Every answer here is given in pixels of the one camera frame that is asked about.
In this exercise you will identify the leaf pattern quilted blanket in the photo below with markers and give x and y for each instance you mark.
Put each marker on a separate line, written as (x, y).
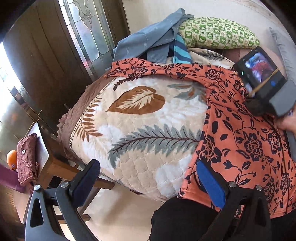
(142, 126)

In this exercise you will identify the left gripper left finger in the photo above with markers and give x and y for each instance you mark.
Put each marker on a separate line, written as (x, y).
(42, 222)

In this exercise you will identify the person's black trousers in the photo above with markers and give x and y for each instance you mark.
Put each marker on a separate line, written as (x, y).
(182, 219)

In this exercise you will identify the orange fruit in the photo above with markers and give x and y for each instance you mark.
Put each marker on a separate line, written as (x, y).
(11, 159)

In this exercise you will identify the blue grey garment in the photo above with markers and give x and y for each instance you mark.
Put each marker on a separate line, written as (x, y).
(152, 43)

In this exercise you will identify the person's right hand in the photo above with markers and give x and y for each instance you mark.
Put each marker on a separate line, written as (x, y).
(287, 123)

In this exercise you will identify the blue striped garment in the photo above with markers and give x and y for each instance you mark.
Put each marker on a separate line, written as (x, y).
(180, 52)

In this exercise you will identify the grey blue pillow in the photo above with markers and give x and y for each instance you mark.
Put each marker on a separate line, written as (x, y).
(287, 50)

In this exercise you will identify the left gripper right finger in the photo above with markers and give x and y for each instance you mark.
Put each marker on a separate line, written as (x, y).
(243, 212)

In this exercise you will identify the green checkered pillow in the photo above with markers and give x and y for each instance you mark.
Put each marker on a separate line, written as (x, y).
(217, 33)

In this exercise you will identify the orange floral garment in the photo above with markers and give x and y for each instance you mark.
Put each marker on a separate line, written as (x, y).
(243, 148)

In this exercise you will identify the maroon towel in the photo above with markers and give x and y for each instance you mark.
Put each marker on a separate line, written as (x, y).
(27, 167)

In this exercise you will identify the wooden stool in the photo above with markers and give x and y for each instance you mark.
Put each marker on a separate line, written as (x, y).
(52, 162)

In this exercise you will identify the wooden door with glass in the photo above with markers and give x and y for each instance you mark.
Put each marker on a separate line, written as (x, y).
(50, 52)

